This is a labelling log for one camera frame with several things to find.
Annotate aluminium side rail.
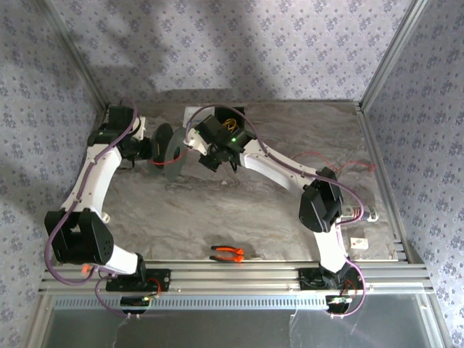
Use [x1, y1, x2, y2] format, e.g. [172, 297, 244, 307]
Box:
[357, 103, 413, 264]

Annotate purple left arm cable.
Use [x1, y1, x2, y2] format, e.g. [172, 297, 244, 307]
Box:
[44, 99, 155, 320]

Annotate left controller board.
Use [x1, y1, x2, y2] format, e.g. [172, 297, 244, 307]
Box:
[120, 294, 152, 310]

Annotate white and black cylinder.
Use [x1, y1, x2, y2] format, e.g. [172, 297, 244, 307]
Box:
[339, 205, 379, 223]

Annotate aluminium frame post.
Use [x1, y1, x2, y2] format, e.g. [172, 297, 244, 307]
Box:
[357, 0, 431, 113]

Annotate controller board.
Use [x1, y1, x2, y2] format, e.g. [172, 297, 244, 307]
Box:
[120, 294, 152, 310]
[325, 294, 353, 312]

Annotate black open box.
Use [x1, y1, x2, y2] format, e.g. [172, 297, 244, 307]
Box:
[212, 105, 247, 132]

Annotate grey cable spool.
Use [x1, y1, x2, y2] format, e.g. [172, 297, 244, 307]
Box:
[148, 122, 196, 183]

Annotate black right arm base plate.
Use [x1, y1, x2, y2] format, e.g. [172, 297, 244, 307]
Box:
[298, 267, 364, 291]

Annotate white plastic tray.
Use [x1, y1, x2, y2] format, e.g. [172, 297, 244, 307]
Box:
[183, 105, 204, 127]

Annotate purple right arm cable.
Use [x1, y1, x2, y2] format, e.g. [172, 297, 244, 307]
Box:
[185, 104, 367, 320]

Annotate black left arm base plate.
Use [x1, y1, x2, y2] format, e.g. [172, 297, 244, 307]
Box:
[104, 268, 172, 291]

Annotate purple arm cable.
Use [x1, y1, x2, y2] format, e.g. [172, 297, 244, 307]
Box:
[185, 104, 367, 320]
[44, 99, 155, 320]

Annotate right controller board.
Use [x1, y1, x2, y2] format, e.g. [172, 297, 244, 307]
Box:
[325, 294, 353, 312]

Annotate orange handled pliers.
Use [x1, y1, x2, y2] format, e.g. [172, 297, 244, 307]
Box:
[209, 245, 245, 264]

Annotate aluminium front rail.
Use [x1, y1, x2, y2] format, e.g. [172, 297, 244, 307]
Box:
[38, 259, 435, 295]

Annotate slotted grey cable duct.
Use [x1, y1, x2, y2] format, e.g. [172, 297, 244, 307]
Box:
[50, 296, 329, 310]

